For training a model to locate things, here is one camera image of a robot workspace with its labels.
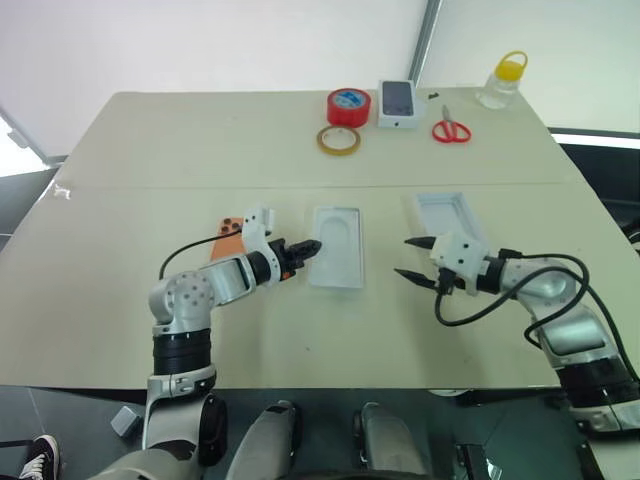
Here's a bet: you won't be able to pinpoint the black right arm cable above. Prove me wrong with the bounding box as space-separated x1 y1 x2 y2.
433 253 640 382

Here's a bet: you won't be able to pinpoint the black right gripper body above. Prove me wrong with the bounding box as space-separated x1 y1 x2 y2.
435 267 469 298

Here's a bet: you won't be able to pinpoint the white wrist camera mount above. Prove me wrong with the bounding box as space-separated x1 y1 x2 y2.
429 231 490 297
240 201 284 289

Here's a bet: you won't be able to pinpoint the red tape roll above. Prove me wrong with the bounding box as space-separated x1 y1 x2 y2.
326 87 371 128

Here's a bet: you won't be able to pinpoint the clear yellowish tape roll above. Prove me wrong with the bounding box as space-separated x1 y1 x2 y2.
315 124 363 158

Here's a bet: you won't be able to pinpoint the red-handled scissors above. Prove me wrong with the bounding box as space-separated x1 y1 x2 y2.
431 103 473 146

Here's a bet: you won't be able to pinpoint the grey robot left leg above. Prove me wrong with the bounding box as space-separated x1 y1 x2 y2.
227 399 304 480

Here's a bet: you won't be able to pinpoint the black and white sneaker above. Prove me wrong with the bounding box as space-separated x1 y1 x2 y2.
18 434 62 480

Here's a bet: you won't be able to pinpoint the white phone box base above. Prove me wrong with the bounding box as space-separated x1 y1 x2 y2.
308 205 367 291

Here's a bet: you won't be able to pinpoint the grey robot right leg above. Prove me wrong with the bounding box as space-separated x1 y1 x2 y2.
351 401 430 480

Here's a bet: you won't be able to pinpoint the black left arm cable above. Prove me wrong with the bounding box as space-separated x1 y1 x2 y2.
158 236 222 280

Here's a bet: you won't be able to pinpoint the small grey box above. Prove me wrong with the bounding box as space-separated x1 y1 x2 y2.
110 405 143 441

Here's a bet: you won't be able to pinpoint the grey robot leg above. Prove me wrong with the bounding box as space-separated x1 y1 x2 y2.
351 401 430 480
227 399 304 480

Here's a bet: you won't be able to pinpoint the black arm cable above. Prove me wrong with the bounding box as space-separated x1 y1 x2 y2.
158 236 222 280
433 253 640 382

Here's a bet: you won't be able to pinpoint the white phone box lid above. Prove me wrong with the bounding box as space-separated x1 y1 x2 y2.
413 191 491 257

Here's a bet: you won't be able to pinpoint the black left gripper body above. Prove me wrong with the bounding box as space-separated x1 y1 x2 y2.
269 238 303 282

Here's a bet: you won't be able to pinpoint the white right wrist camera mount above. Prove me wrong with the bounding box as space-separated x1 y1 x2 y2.
429 231 490 297

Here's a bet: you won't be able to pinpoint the printed white phone box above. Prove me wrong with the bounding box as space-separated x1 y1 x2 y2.
376 78 427 133

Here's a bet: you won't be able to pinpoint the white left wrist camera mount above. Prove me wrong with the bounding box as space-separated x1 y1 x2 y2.
240 201 284 289

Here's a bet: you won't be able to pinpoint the orange phone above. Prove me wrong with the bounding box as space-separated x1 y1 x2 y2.
208 215 249 263

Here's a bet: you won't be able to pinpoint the grey window frame post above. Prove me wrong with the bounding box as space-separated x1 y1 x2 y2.
408 0 445 89

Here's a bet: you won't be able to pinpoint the clear jar with yellow lid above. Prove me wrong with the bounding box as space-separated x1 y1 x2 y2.
475 49 529 111

